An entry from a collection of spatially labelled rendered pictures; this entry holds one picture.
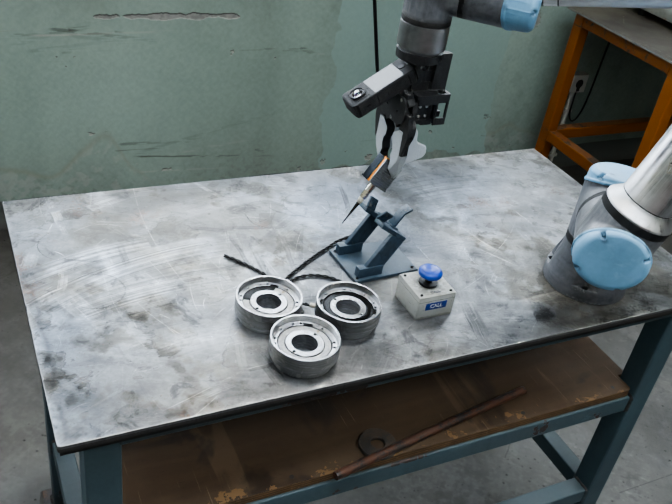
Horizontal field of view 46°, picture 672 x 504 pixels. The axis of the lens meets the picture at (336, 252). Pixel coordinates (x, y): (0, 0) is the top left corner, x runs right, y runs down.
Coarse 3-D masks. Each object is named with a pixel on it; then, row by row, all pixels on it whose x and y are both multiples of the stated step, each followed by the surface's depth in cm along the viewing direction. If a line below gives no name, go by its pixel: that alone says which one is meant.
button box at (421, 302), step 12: (408, 276) 131; (420, 276) 132; (396, 288) 133; (408, 288) 130; (420, 288) 129; (432, 288) 130; (444, 288) 130; (408, 300) 130; (420, 300) 127; (432, 300) 128; (444, 300) 130; (420, 312) 129; (432, 312) 130; (444, 312) 131
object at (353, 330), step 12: (324, 288) 127; (336, 288) 129; (348, 288) 129; (360, 288) 129; (336, 300) 126; (348, 300) 127; (360, 300) 127; (372, 300) 127; (324, 312) 121; (336, 312) 123; (348, 312) 128; (360, 312) 124; (336, 324) 121; (348, 324) 120; (360, 324) 121; (372, 324) 122; (348, 336) 122; (360, 336) 123
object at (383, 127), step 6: (384, 120) 127; (390, 120) 127; (378, 126) 129; (384, 126) 127; (390, 126) 127; (378, 132) 129; (384, 132) 128; (390, 132) 128; (378, 138) 130; (384, 138) 128; (390, 138) 129; (378, 144) 130; (384, 144) 129; (390, 144) 131; (378, 150) 130; (384, 150) 130
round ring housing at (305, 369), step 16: (288, 320) 119; (304, 320) 120; (320, 320) 120; (272, 336) 117; (288, 336) 117; (304, 336) 118; (336, 336) 118; (272, 352) 114; (304, 352) 115; (320, 352) 115; (336, 352) 114; (288, 368) 113; (304, 368) 112; (320, 368) 113
